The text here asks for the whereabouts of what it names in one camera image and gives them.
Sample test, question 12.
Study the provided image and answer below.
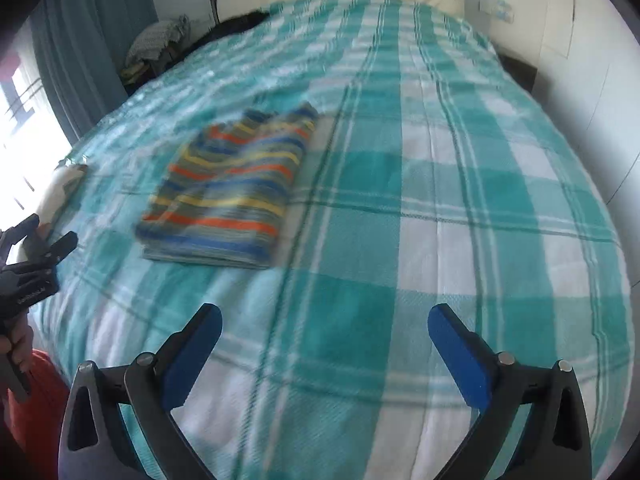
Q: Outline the pile of folded clothes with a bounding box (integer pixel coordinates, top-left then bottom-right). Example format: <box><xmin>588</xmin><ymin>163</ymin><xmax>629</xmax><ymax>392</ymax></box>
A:
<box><xmin>122</xmin><ymin>15</ymin><xmax>193</xmax><ymax>78</ymax></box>

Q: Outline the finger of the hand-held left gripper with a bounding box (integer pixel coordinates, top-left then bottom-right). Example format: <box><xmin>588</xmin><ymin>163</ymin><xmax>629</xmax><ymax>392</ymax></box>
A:
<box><xmin>0</xmin><ymin>213</ymin><xmax>41</xmax><ymax>261</ymax></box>
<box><xmin>24</xmin><ymin>231</ymin><xmax>79</xmax><ymax>275</ymax></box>

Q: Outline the patterned white pillow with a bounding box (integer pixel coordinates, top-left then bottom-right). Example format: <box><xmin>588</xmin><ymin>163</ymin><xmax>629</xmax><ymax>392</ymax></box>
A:
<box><xmin>37</xmin><ymin>162</ymin><xmax>90</xmax><ymax>231</ymax></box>

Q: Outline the person's left hand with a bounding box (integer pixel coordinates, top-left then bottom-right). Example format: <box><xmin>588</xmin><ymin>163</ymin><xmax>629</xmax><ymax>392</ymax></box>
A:
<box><xmin>0</xmin><ymin>317</ymin><xmax>35</xmax><ymax>373</ymax></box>

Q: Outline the striped knit sweater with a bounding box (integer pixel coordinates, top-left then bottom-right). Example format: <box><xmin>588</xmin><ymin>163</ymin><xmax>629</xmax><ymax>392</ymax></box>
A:
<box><xmin>135</xmin><ymin>101</ymin><xmax>321</xmax><ymax>271</ymax></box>

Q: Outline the white wardrobe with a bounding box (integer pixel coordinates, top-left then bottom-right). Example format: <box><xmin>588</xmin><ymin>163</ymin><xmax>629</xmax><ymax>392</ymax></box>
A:
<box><xmin>542</xmin><ymin>0</ymin><xmax>640</xmax><ymax>211</ymax></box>

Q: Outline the teal curtain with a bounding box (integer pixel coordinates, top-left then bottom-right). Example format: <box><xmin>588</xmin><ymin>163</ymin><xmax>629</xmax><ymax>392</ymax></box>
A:
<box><xmin>30</xmin><ymin>0</ymin><xmax>158</xmax><ymax>143</ymax></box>

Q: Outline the dark cloth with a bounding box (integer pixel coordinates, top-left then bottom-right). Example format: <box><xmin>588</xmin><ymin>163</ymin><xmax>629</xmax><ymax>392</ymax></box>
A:
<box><xmin>180</xmin><ymin>10</ymin><xmax>271</xmax><ymax>56</ymax></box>

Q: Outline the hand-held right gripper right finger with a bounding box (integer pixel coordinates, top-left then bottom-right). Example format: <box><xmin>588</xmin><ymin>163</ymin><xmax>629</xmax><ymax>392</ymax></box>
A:
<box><xmin>427</xmin><ymin>302</ymin><xmax>593</xmax><ymax>480</ymax></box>

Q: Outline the window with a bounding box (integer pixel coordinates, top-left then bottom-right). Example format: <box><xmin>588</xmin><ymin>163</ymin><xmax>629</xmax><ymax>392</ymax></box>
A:
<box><xmin>0</xmin><ymin>25</ymin><xmax>71</xmax><ymax>221</ymax></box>

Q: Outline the orange fuzzy cloth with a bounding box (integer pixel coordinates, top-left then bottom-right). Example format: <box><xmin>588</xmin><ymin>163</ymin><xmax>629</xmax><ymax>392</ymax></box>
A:
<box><xmin>0</xmin><ymin>350</ymin><xmax>71</xmax><ymax>480</ymax></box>

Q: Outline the white wall switch panel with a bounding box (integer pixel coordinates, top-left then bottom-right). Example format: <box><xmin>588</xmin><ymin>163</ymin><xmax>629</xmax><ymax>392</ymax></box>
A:
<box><xmin>480</xmin><ymin>0</ymin><xmax>516</xmax><ymax>23</ymax></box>

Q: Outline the teal checked blanket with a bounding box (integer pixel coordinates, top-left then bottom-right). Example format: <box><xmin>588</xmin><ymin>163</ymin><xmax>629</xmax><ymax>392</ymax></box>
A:
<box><xmin>30</xmin><ymin>0</ymin><xmax>633</xmax><ymax>480</ymax></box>

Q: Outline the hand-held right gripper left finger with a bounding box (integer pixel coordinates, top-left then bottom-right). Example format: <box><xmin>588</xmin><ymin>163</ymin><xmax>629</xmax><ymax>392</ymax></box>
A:
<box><xmin>59</xmin><ymin>302</ymin><xmax>223</xmax><ymax>480</ymax></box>

